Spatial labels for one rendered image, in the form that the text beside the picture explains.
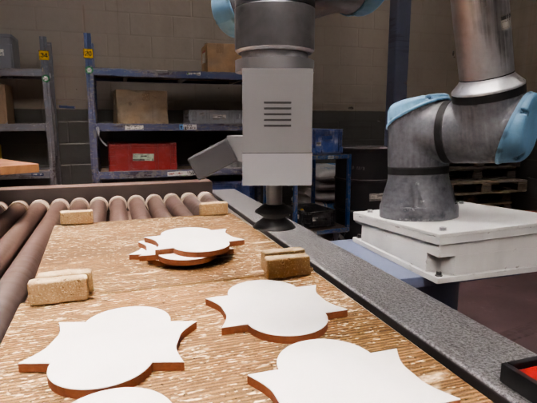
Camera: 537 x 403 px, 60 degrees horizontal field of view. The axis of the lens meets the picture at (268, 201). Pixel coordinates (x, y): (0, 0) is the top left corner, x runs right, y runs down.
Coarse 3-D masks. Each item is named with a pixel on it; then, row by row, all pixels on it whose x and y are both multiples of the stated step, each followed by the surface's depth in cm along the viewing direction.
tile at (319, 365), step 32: (288, 352) 38; (320, 352) 38; (352, 352) 38; (384, 352) 38; (256, 384) 34; (288, 384) 34; (320, 384) 34; (352, 384) 34; (384, 384) 34; (416, 384) 34
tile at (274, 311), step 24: (240, 288) 53; (264, 288) 53; (288, 288) 53; (312, 288) 53; (240, 312) 46; (264, 312) 46; (288, 312) 46; (312, 312) 46; (336, 312) 47; (264, 336) 42; (288, 336) 41; (312, 336) 42
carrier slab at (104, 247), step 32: (96, 224) 90; (128, 224) 90; (160, 224) 90; (192, 224) 90; (224, 224) 90; (64, 256) 68; (96, 256) 68; (128, 256) 68; (224, 256) 68; (256, 256) 68; (96, 288) 55; (128, 288) 55
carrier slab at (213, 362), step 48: (192, 288) 55; (336, 288) 56; (48, 336) 43; (192, 336) 43; (240, 336) 43; (336, 336) 43; (384, 336) 43; (0, 384) 35; (144, 384) 35; (192, 384) 35; (240, 384) 35; (432, 384) 35
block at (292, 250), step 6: (264, 252) 61; (270, 252) 61; (276, 252) 61; (282, 252) 61; (288, 252) 62; (294, 252) 62; (300, 252) 62; (264, 258) 61; (264, 264) 61; (264, 270) 61
